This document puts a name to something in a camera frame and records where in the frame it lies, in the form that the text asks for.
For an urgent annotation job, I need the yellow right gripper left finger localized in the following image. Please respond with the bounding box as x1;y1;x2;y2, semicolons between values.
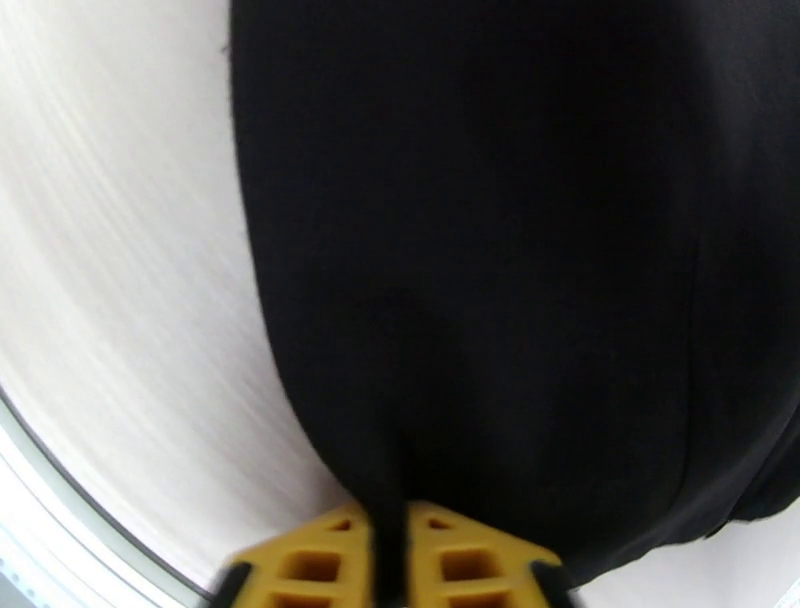
215;501;380;608

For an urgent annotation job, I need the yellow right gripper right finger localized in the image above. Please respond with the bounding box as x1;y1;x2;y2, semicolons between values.
404;498;574;608

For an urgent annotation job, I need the black garment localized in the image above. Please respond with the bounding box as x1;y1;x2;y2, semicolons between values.
219;0;800;608

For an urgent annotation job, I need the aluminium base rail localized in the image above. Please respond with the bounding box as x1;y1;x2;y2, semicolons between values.
0;384;214;608

